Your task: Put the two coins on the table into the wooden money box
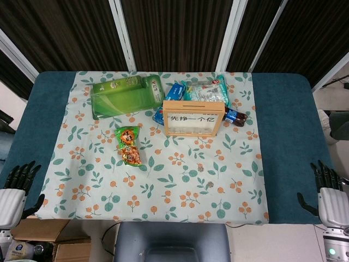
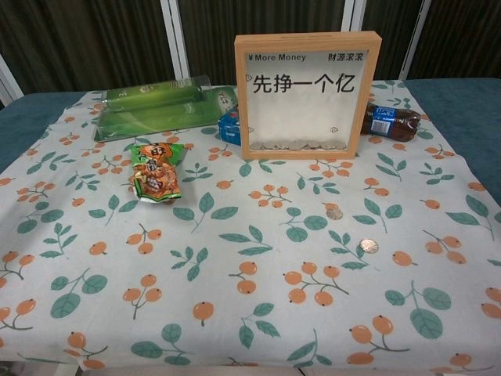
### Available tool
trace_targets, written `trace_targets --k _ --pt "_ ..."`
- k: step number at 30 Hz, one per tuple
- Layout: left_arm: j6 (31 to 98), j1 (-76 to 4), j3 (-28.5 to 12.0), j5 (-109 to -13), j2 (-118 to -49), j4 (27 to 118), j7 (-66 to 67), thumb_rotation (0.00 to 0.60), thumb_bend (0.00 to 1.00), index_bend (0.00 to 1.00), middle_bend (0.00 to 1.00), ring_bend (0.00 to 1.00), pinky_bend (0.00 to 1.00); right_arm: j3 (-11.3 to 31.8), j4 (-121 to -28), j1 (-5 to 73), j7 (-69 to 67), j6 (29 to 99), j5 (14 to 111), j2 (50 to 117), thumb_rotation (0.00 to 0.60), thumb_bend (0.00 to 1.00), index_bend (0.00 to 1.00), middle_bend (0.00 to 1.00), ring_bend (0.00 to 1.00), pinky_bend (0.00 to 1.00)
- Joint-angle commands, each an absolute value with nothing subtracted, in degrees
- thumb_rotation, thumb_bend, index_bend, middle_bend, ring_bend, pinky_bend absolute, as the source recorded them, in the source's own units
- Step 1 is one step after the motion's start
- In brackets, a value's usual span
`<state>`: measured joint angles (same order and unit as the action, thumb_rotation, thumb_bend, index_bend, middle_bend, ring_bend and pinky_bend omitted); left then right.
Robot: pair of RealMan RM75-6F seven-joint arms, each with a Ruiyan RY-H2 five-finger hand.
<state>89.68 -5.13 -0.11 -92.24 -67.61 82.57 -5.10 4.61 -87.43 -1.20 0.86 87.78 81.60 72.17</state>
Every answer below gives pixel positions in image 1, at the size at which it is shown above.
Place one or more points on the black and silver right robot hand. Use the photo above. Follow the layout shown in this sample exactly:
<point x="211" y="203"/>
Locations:
<point x="334" y="207"/>

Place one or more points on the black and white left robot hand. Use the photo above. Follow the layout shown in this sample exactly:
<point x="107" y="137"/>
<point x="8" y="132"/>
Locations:
<point x="11" y="204"/>

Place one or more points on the small coin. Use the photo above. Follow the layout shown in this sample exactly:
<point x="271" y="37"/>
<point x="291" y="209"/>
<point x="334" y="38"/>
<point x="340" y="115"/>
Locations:
<point x="210" y="185"/>

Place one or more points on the brown cardboard box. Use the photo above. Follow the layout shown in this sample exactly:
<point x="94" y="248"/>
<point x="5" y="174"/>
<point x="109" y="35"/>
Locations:
<point x="41" y="229"/>

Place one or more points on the white bag with blue logo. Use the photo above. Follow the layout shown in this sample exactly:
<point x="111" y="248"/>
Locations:
<point x="17" y="249"/>

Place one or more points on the teal table cover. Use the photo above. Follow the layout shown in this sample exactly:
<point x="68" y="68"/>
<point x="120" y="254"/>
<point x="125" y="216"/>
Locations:
<point x="286" y="136"/>

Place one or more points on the green and orange snack bag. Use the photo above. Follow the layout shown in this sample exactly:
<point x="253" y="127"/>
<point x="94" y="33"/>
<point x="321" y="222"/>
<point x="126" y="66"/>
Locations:
<point x="128" y="147"/>

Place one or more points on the small cola bottle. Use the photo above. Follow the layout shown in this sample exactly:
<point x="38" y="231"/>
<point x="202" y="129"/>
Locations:
<point x="235" y="117"/>

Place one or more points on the green tea gift box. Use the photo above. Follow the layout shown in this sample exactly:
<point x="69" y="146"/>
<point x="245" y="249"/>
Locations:
<point x="122" y="101"/>

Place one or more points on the floral tablecloth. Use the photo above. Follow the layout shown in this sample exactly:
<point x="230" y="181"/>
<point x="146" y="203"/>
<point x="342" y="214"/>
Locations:
<point x="163" y="191"/>

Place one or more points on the pile of silver coins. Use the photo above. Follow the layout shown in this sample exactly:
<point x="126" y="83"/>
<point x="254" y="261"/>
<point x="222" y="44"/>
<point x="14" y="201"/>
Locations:
<point x="191" y="132"/>

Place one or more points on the blue cookie pack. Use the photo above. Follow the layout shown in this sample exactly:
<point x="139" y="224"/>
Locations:
<point x="176" y="92"/>
<point x="158" y="116"/>

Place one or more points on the teal and clear candy bag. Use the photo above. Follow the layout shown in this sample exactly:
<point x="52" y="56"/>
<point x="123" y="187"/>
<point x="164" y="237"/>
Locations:
<point x="204" y="91"/>

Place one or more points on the dark slatted partition screen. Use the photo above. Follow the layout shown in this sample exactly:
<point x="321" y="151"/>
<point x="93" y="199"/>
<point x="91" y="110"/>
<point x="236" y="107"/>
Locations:
<point x="177" y="32"/>

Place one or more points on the wooden money box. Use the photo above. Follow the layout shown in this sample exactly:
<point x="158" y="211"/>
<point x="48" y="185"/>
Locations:
<point x="191" y="125"/>

